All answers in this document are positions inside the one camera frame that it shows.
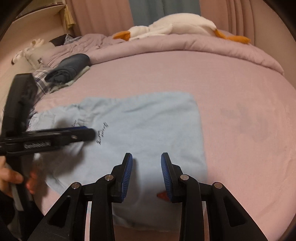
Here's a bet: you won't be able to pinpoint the pink quilted comforter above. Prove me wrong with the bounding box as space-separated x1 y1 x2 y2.
25 34 284 74

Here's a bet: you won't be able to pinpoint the plaid pillow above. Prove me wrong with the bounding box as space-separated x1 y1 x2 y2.
1 67 53 125

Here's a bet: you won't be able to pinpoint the dark folded jeans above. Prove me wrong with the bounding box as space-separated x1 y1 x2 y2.
45 53 90 85

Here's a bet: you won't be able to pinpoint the light blue denim pants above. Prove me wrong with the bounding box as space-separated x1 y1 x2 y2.
29 92 208 232

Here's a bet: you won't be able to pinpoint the person left hand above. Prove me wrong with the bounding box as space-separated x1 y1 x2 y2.
0 156 40 198

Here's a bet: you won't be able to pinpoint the pink bed sheet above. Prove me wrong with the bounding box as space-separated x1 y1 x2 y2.
36 51 295 240

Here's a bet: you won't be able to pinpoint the pink and blue curtain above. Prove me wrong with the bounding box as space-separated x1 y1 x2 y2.
65 1 265 43

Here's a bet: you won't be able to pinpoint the wooden shelf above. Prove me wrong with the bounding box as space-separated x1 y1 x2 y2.
1 4 74 48

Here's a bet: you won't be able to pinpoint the pale green folded garment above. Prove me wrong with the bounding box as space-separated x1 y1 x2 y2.
49 66 90 93

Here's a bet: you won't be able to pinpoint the white goose plush toy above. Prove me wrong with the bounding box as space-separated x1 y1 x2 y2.
112 13 250 44

